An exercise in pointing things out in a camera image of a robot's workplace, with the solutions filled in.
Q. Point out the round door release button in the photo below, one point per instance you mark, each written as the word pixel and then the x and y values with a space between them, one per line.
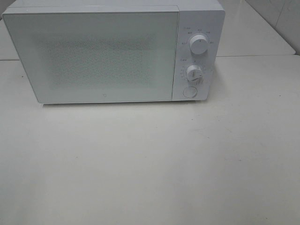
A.
pixel 190 92

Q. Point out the white microwave oven body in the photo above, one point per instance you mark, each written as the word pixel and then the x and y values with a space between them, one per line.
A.
pixel 195 17

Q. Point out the white microwave door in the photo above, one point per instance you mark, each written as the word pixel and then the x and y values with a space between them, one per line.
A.
pixel 94 54

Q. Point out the white upper power knob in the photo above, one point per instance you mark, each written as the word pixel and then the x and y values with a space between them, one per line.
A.
pixel 198 44

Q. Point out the white timer knob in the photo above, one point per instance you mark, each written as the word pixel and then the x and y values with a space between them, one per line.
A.
pixel 194 73

